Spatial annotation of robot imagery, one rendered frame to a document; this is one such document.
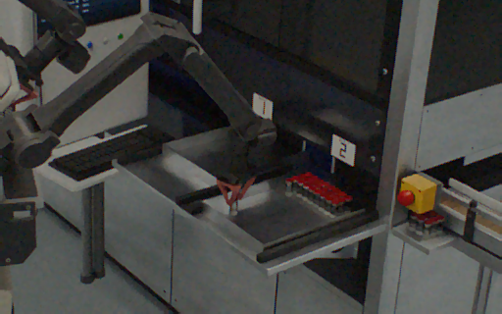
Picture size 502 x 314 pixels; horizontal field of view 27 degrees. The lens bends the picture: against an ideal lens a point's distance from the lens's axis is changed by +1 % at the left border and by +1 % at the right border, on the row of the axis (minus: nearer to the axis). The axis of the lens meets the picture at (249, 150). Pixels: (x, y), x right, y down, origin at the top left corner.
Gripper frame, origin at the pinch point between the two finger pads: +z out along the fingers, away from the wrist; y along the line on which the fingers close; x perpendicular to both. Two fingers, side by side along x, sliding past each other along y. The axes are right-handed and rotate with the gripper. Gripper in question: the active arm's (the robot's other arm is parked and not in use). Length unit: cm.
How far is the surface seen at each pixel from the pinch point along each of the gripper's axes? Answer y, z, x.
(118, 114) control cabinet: 32, 8, 70
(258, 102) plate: 36.5, -10.3, 19.5
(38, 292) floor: 32, 93, 109
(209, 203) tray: -2.8, 2.2, 6.0
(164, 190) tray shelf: -2.2, 4.5, 21.9
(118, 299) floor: 48, 93, 84
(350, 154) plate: 26.5, -9.7, -18.0
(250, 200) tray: 8.7, 4.1, 0.9
